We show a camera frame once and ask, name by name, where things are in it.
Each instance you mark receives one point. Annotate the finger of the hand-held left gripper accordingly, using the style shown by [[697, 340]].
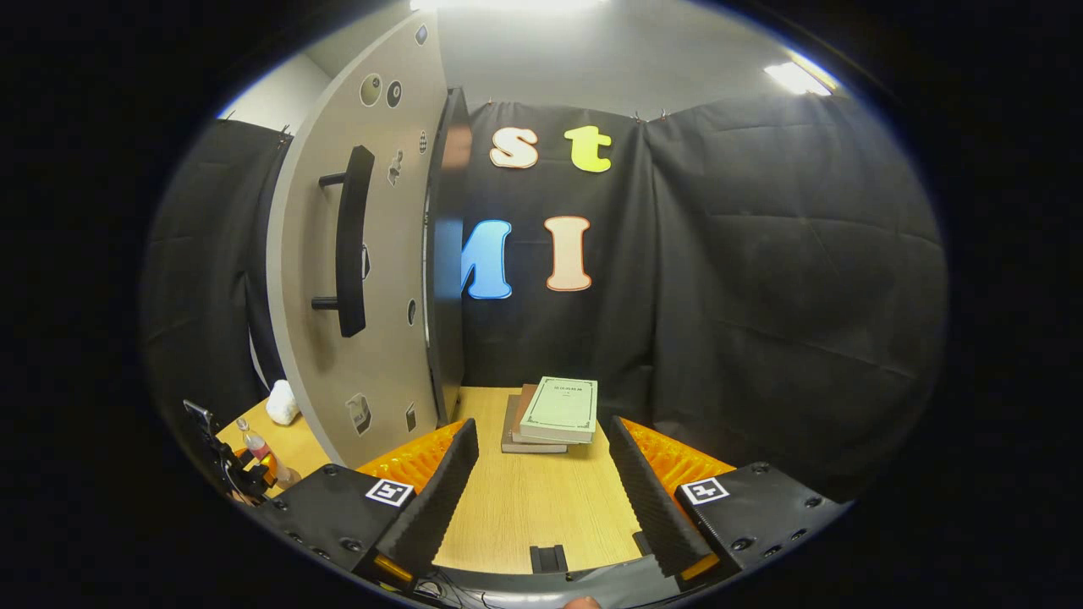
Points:
[[266, 470]]

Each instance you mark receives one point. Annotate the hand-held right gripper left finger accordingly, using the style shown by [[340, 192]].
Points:
[[436, 499]]

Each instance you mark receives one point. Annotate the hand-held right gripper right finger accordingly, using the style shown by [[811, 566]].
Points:
[[656, 507]]

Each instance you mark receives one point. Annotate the clear bottle with pink label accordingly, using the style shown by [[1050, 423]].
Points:
[[256, 447]]

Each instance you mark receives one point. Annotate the grey cabinet door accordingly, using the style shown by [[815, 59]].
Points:
[[393, 338]]

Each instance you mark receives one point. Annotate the grey cabinet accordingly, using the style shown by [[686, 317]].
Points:
[[448, 330]]

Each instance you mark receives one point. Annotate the white crumpled cloth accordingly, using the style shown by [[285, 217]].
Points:
[[283, 404]]

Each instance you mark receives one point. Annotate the grey book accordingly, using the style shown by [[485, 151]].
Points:
[[512, 440]]

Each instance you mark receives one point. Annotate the brown book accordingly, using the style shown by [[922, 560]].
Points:
[[525, 410]]

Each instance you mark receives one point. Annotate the green book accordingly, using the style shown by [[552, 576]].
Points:
[[560, 408]]

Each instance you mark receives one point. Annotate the black backdrop cloth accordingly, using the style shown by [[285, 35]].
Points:
[[761, 296]]

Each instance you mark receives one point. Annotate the long ceiling light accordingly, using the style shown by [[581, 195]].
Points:
[[508, 4]]

